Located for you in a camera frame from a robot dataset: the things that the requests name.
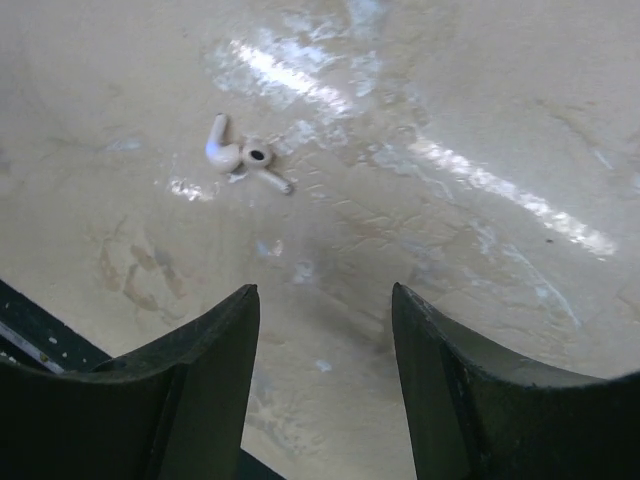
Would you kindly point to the pink stem earbud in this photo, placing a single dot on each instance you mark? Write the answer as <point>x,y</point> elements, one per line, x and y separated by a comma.
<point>257,157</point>
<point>224,157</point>

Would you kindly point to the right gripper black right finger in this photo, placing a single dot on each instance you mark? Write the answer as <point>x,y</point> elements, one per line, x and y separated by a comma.
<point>478,410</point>

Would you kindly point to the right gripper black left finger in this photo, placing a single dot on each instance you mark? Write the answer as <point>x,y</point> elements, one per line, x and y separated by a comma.
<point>130,400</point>

